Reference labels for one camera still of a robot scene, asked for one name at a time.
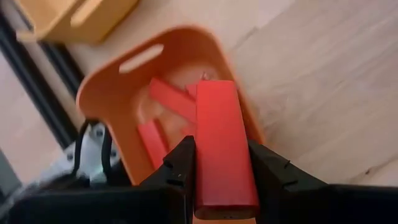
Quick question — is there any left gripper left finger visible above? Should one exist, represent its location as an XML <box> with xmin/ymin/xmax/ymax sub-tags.
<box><xmin>139</xmin><ymin>135</ymin><xmax>197</xmax><ymax>224</ymax></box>

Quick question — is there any orange plastic bin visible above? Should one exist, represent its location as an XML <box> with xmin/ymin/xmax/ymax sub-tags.
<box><xmin>75</xmin><ymin>24</ymin><xmax>265</xmax><ymax>187</ymax></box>

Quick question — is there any silver metal bracket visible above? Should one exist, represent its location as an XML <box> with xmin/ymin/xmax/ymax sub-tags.
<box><xmin>37</xmin><ymin>121</ymin><xmax>122</xmax><ymax>187</ymax></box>

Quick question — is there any black metal table frame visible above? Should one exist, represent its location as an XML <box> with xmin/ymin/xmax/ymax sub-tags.
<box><xmin>0</xmin><ymin>6</ymin><xmax>86</xmax><ymax>150</ymax></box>

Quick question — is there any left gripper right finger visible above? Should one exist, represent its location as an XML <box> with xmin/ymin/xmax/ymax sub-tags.
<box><xmin>248</xmin><ymin>139</ymin><xmax>329</xmax><ymax>224</ymax></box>

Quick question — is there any red wooden block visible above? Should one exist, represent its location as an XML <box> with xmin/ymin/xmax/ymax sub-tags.
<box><xmin>136</xmin><ymin>119</ymin><xmax>170</xmax><ymax>170</ymax></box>
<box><xmin>148</xmin><ymin>77</ymin><xmax>197</xmax><ymax>124</ymax></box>
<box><xmin>194</xmin><ymin>79</ymin><xmax>261</xmax><ymax>221</ymax></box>
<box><xmin>185</xmin><ymin>83</ymin><xmax>198</xmax><ymax>99</ymax></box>

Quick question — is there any yellow plastic bin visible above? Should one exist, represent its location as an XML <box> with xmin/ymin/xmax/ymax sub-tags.
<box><xmin>12</xmin><ymin>0</ymin><xmax>140</xmax><ymax>44</ymax></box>

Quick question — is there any black cable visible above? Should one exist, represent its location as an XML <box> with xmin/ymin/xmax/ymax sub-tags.
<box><xmin>72</xmin><ymin>119</ymin><xmax>94</xmax><ymax>178</ymax></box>
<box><xmin>101</xmin><ymin>127</ymin><xmax>113</xmax><ymax>175</ymax></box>

